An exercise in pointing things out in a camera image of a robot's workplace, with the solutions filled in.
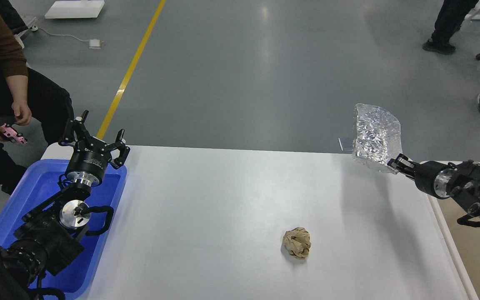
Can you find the left metal floor plate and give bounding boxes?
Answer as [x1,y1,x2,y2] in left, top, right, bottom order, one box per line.
[338,137,354,153]

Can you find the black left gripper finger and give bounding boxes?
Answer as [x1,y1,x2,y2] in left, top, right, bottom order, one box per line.
[105,129,131,170]
[59,110,92,147]

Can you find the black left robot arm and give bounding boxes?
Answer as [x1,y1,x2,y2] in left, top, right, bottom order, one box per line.
[0,110,131,300]

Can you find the seated person brown sweater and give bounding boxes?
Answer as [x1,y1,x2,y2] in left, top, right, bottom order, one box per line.
[0,0,75,195]

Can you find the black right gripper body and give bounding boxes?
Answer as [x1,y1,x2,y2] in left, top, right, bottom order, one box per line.
[415,161,455,199]

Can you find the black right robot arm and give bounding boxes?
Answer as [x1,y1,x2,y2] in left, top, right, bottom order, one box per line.
[387,153,480,228]

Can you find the silver foil bag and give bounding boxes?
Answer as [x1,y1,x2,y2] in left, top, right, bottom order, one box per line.
[352,104,403,174]

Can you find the white power adapter with cable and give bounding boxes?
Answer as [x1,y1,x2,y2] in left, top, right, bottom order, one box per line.
[29,25,103,49]

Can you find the pink handheld device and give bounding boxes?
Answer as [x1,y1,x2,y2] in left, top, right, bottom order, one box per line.
[0,123,28,145]

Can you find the blue plastic bin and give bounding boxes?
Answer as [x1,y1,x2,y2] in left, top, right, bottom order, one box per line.
[0,159,128,299]

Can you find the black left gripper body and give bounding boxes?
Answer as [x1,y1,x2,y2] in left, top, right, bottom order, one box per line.
[65,140,108,187]

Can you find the crumpled brown paper ball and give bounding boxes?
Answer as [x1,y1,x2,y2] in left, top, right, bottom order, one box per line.
[282,227,312,260]

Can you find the person in black trousers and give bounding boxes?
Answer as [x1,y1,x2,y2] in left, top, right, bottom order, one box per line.
[422,0,478,55]

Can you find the white flat floor base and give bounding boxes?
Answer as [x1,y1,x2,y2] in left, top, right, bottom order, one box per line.
[45,0,105,19]

